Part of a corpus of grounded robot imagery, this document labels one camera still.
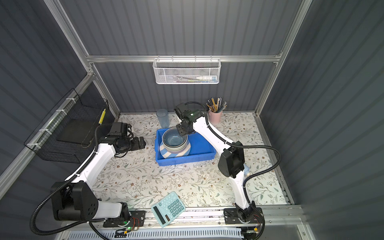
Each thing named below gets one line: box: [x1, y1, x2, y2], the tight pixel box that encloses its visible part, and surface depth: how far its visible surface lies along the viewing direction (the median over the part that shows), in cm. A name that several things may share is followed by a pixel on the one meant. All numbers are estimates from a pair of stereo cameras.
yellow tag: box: [98, 108, 107, 125], surface depth 84 cm
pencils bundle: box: [206, 97, 227, 113], surface depth 111 cm
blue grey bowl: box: [162, 127, 188, 147], surface depth 93 cm
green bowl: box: [163, 141, 188, 153], surface depth 88 cm
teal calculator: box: [151, 191, 186, 228], surface depth 77 cm
